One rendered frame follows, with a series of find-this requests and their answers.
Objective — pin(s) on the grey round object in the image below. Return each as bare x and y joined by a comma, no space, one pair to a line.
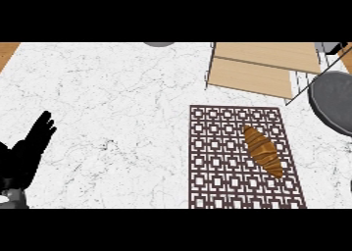
158,44

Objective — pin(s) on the brown patterned placemat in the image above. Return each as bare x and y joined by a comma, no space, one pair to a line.
230,160

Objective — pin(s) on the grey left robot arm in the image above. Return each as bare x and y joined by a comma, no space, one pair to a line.
13,200

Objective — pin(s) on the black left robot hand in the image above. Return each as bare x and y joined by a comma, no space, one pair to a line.
24,157

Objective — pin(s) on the brown croissant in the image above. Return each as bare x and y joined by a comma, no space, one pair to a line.
263,151

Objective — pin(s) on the dark grey frying pan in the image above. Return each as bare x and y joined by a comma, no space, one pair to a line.
337,103

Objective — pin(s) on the wooden tiered shelf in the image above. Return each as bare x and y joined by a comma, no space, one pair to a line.
260,67

